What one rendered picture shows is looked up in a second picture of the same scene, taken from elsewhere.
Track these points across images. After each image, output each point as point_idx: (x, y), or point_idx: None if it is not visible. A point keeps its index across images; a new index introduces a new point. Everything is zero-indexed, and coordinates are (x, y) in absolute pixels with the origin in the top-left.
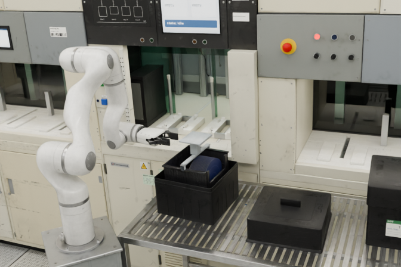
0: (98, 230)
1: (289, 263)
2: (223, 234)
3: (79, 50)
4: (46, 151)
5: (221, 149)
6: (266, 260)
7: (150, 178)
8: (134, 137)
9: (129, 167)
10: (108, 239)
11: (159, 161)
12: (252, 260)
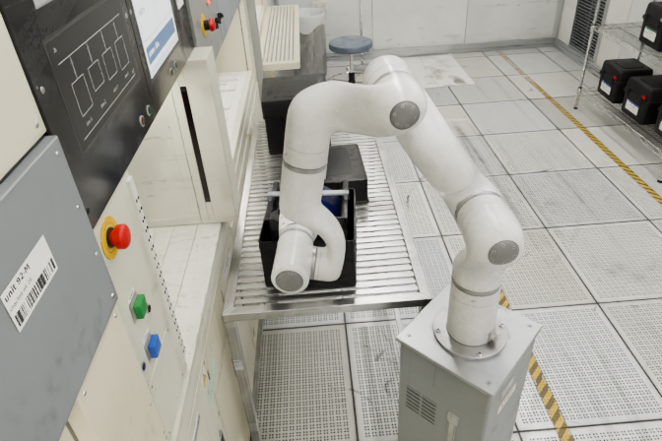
0: (439, 319)
1: (384, 174)
2: (366, 219)
3: (406, 70)
4: (514, 217)
5: (194, 242)
6: (388, 185)
7: (211, 385)
8: (313, 239)
9: (199, 413)
10: (446, 302)
11: (206, 337)
12: (396, 192)
